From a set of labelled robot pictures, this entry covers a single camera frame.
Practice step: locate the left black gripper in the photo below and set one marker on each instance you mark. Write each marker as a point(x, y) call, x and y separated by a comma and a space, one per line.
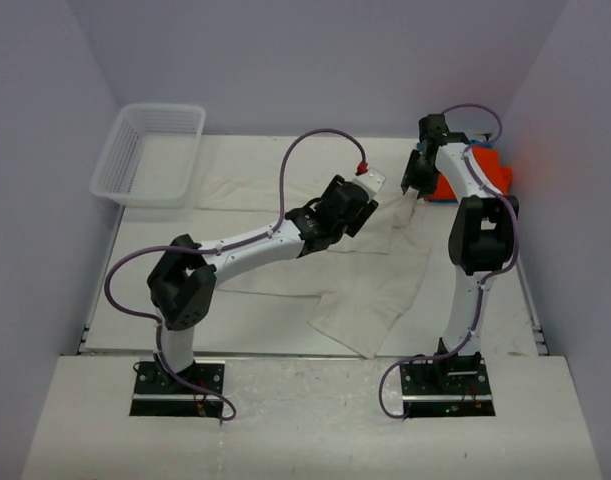
point(360, 217)

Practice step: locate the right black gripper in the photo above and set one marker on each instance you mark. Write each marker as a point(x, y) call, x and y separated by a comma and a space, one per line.
point(411, 179)

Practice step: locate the white t shirt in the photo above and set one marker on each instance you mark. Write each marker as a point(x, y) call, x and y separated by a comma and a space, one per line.
point(343, 301)

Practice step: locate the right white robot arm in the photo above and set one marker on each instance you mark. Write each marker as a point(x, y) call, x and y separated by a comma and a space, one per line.
point(482, 244)

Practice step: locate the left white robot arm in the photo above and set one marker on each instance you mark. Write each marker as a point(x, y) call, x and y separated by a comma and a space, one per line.
point(183, 281)

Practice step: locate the folded blue t shirt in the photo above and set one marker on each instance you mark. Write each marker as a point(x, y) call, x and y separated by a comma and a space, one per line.
point(445, 200)

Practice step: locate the folded orange t shirt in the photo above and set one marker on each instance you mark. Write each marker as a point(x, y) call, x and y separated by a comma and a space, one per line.
point(499, 175)

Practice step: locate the white plastic basket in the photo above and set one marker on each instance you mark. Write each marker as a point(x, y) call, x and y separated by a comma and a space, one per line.
point(150, 155)

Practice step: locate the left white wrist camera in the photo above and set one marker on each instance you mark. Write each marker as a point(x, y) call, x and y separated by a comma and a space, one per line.
point(371, 181)

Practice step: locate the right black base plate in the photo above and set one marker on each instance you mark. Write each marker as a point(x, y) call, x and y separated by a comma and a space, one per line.
point(439, 391)

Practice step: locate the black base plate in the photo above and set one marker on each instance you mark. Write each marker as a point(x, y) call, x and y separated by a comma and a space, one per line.
point(439, 391)
point(155, 394)

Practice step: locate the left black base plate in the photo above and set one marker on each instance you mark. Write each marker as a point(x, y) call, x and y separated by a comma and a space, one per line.
point(155, 394)

